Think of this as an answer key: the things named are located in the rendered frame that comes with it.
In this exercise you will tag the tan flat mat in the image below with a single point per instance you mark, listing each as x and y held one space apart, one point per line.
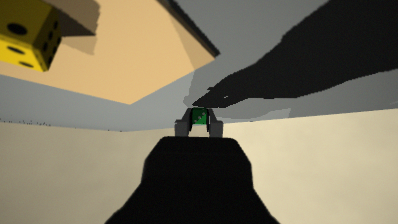
120 50

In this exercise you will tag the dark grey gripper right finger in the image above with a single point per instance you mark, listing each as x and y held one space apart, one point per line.
214 126

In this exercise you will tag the yellow die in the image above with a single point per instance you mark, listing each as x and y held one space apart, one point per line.
30 33

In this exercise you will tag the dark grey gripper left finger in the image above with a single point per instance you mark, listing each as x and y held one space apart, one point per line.
183 126

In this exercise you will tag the green die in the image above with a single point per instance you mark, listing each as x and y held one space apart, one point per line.
199 115

